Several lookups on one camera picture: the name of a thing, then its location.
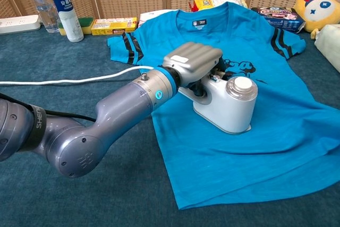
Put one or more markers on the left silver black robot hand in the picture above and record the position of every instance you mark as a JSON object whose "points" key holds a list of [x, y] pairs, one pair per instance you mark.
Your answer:
{"points": [[194, 58]]}

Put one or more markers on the white handheld steam iron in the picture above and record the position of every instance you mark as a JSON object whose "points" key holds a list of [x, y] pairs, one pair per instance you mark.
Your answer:
{"points": [[228, 110]]}

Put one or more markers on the blue printed t-shirt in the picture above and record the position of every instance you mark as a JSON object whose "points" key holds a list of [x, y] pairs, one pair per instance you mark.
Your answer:
{"points": [[239, 163]]}

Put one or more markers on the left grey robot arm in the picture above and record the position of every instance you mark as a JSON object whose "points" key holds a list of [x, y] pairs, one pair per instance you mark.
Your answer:
{"points": [[119, 110]]}

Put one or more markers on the red striped package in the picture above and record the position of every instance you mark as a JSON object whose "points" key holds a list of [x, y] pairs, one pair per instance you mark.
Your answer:
{"points": [[191, 6]]}

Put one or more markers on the yellow clear snack package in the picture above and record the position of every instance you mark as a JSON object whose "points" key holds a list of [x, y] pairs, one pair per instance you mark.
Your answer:
{"points": [[212, 1]]}

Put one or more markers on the pink white soft package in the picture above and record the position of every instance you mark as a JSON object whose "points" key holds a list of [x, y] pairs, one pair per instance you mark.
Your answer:
{"points": [[148, 15]]}

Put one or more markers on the yellow rectangular box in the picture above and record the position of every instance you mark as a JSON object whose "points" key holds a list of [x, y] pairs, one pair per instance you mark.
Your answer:
{"points": [[114, 26]]}

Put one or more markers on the dark sanitary pad package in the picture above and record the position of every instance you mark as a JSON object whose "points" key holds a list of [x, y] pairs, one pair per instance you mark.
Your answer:
{"points": [[281, 18]]}

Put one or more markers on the green yellow sponge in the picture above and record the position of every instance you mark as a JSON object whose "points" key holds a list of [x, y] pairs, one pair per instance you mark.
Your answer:
{"points": [[86, 23]]}

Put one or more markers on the white bottle blue cap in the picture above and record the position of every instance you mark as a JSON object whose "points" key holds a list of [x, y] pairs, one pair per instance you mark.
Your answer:
{"points": [[69, 17]]}

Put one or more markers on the yellow plush toy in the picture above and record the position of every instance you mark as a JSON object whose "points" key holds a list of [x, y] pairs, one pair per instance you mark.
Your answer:
{"points": [[318, 9]]}

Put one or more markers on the long white cotton pack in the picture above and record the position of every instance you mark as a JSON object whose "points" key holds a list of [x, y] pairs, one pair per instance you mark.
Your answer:
{"points": [[330, 43]]}

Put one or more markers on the clear plastic water bottle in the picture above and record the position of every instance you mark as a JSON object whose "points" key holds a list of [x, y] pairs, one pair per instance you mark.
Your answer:
{"points": [[43, 6]]}

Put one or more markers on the white power strip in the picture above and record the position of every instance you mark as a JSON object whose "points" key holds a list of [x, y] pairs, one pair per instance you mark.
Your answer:
{"points": [[18, 23]]}

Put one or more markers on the dark teal tablecloth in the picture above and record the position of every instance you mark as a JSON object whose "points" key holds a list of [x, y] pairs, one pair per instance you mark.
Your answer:
{"points": [[79, 197]]}

